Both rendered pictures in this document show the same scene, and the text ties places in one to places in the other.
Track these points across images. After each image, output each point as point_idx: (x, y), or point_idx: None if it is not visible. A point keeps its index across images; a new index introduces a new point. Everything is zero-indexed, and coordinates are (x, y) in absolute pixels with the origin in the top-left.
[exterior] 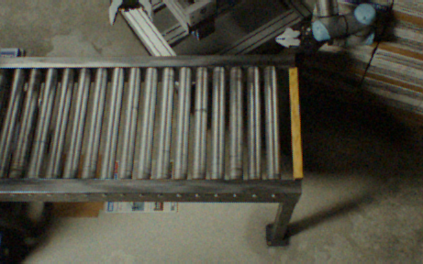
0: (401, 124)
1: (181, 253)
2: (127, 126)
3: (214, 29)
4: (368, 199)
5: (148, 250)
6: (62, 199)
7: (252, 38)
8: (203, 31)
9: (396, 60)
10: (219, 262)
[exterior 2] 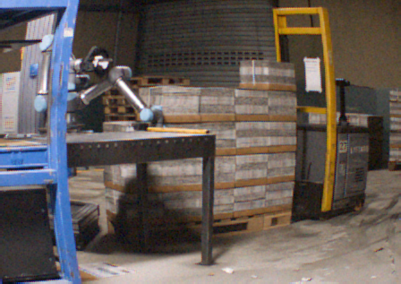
0: (197, 234)
1: (170, 278)
2: (107, 136)
3: (76, 173)
4: (225, 249)
5: (150, 281)
6: (110, 158)
7: (83, 210)
8: (74, 168)
9: (174, 164)
10: (196, 274)
